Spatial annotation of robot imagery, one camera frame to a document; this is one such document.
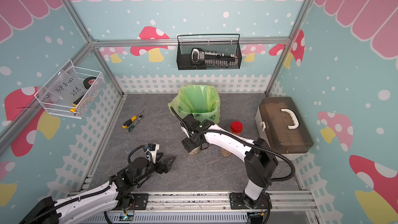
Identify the clear wall bin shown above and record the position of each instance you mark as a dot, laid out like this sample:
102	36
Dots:
56	97

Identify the green trash bin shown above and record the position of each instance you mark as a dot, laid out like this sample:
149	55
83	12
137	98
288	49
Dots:
213	116

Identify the peanut jar red lid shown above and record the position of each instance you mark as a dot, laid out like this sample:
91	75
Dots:
225	153
195	151

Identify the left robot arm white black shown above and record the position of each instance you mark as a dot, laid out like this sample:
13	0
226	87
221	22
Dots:
116	193

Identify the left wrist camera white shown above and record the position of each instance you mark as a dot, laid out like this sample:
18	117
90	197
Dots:
151	152

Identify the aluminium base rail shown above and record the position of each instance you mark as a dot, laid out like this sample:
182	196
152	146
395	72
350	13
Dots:
221	200

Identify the brown lidded tool box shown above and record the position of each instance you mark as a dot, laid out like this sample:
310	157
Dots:
281	125

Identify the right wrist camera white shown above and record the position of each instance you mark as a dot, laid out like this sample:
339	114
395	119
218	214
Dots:
186	129

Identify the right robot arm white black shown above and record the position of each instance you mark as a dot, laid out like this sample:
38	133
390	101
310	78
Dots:
260	161

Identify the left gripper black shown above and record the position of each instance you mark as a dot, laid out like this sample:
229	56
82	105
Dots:
160	170

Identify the black wire mesh basket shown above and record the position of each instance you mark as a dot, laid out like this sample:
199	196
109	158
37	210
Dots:
219	43

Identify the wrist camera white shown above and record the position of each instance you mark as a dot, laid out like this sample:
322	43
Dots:
151	152
186	129

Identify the beige jar lid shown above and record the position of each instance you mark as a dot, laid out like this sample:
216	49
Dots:
236	127

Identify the green plastic bin liner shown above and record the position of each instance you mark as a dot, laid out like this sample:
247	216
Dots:
195	99

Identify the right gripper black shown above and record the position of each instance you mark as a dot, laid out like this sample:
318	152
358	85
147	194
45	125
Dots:
187	146

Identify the yellow utility knife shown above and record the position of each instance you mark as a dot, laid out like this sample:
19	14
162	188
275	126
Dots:
78	105

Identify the yellow black screwdriver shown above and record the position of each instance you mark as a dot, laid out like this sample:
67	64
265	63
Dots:
130	121

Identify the black tape roll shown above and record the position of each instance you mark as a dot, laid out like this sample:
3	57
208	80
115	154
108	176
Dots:
88	82

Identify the socket wrench set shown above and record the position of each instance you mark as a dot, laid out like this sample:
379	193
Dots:
213	59

